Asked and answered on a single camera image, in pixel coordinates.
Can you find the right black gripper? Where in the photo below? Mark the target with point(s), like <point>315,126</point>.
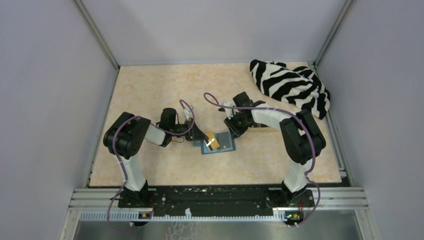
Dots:
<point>235,131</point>

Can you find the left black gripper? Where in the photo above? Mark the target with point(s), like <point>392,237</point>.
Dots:
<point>195,134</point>

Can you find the blue leather card holder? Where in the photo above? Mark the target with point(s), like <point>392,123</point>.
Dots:
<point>205,151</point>

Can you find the gold credit card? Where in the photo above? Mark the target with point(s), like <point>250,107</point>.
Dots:
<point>211,141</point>

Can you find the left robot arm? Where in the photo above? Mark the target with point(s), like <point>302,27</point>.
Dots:
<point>125,137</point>

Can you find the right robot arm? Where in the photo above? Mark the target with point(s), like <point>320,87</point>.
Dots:
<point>302,137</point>

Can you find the zebra striped cloth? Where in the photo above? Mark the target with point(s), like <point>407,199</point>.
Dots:
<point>299,86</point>

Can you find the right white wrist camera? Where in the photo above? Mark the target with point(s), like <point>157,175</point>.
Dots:
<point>229,109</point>

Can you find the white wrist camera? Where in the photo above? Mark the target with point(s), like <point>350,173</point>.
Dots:
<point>189,112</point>
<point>229,109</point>

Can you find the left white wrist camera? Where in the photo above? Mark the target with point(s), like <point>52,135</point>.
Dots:
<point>189,112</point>

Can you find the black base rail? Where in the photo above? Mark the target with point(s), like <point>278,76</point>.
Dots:
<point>240,200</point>

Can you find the white slotted cable duct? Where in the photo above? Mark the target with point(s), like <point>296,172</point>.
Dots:
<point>135,216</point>

